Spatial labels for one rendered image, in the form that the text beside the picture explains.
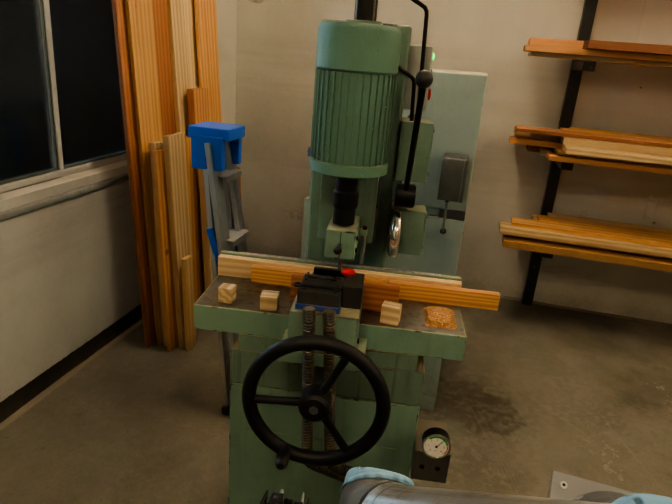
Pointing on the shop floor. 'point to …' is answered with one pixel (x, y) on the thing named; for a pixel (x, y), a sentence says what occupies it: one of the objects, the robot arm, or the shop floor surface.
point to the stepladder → (221, 207)
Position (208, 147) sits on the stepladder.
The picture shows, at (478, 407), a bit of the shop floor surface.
